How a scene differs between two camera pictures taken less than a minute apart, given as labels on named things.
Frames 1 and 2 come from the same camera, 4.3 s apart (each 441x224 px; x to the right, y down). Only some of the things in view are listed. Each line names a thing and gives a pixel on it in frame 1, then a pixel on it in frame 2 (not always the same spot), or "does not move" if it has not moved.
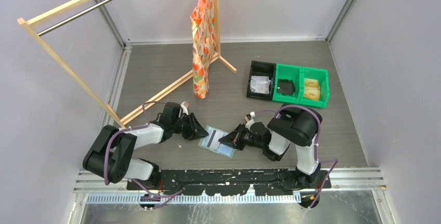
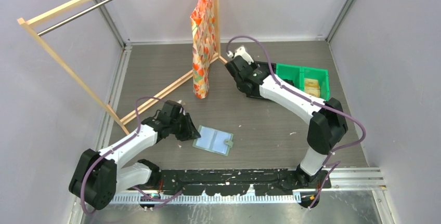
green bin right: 322,76 does not move
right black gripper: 234,139 → 254,65
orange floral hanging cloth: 203,35 does not move
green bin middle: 287,71 does not move
